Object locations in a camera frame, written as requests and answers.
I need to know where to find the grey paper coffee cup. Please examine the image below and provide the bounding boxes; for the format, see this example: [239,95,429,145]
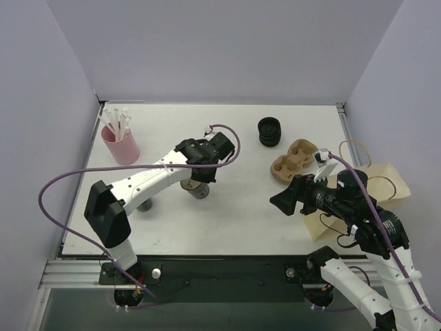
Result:
[180,179,209,199]

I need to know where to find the stack of black lids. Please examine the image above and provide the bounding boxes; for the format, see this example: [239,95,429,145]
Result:
[258,117,281,148]

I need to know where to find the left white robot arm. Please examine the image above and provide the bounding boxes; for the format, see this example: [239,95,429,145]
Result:
[84,132,236,283]

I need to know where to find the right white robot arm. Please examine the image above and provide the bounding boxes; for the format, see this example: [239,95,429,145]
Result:
[269,170,440,330]

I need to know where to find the brown paper takeout bag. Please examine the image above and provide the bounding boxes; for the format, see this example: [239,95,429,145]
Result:
[301,139,412,242]

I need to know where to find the brown pulp cup carrier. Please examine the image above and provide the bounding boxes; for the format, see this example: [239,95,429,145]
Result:
[270,139,318,185]

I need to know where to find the pink straw holder cup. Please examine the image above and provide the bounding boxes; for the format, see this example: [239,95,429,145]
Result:
[101,126,140,166]

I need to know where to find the white wrapped straws bundle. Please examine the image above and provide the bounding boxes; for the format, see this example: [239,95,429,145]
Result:
[98,108,131,142]

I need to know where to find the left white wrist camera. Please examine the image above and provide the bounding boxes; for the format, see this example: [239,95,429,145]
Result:
[204,126,214,137]

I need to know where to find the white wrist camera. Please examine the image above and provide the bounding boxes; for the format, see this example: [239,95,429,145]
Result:
[204,126,214,137]
[313,149,338,183]

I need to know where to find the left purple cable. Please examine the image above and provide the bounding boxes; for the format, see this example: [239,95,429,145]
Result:
[37,123,241,304]

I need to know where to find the purple cable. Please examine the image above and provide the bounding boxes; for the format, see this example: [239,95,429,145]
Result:
[37,123,241,304]
[329,154,441,318]

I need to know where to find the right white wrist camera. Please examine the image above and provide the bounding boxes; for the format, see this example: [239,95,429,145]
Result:
[313,149,338,183]

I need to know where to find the black mounting base plate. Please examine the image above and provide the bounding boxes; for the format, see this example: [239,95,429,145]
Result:
[99,255,335,306]

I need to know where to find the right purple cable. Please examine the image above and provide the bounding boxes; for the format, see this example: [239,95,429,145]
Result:
[329,154,441,318]

